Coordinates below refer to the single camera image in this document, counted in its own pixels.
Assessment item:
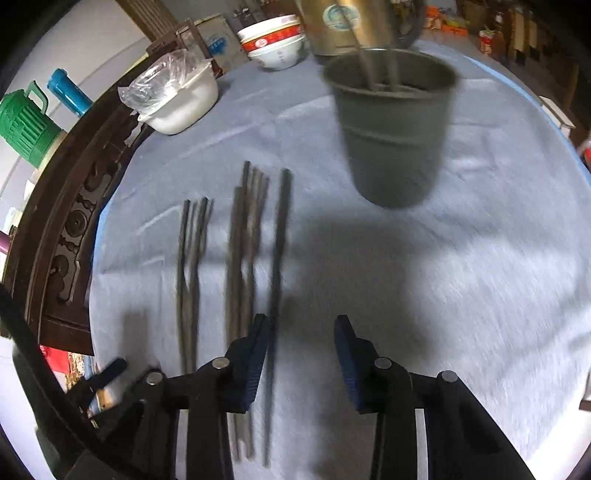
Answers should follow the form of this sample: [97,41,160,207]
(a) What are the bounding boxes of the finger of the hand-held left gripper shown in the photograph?
[68,357,128,408]
[93,368,151,429]

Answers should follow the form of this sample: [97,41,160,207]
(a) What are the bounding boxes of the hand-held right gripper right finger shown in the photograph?
[334,315,536,480]

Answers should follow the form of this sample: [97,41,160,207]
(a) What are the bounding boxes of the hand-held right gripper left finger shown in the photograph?
[92,314,272,480]

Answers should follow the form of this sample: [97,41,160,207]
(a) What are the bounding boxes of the row of grey chopsticks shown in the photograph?
[177,161,271,462]

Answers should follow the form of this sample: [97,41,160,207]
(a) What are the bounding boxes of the black chopstick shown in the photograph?
[262,168,294,468]

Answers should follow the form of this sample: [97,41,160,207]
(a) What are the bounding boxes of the grey cup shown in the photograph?
[322,47,459,208]

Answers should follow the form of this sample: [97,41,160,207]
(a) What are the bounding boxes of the bundle of metal chopsticks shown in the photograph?
[335,0,402,93]

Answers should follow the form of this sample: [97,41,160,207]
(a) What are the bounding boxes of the red printed bag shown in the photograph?
[39,344,95,386]

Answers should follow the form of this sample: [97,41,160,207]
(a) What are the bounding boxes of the grey tablecloth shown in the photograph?
[88,39,591,480]

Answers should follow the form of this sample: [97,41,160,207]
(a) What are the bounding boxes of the blue underlay cloth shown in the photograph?
[92,44,591,268]

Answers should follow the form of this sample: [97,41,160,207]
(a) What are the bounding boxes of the carved dark wooden table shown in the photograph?
[2,46,185,357]

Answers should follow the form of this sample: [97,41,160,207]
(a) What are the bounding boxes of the green lidded thermos jug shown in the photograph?
[0,80,65,171]

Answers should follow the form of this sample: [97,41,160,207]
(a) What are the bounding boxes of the blue thermos flask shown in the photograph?
[47,68,93,117]

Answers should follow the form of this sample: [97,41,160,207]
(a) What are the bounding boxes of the clear plastic bag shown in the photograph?
[117,50,213,116]

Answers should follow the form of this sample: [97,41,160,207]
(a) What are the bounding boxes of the red banded white bowl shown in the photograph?
[237,15,306,54]

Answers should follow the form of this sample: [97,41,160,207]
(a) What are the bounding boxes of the white cardboard box blue print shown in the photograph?
[194,14,250,75]

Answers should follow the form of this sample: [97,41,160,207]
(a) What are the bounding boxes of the small white box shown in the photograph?
[538,95,576,130]

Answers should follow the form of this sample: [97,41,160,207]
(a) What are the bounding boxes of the dark wooden chair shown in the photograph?
[145,17,222,77]

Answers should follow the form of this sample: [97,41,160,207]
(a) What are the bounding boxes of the gold electric kettle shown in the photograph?
[295,0,428,58]

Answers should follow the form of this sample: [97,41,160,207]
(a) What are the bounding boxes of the orange snack packets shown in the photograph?
[425,4,467,35]

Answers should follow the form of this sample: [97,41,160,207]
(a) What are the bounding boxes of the black cable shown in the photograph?
[0,284,109,467]

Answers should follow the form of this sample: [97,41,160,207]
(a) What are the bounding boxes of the brown wooden door frame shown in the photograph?
[115,0,181,43]

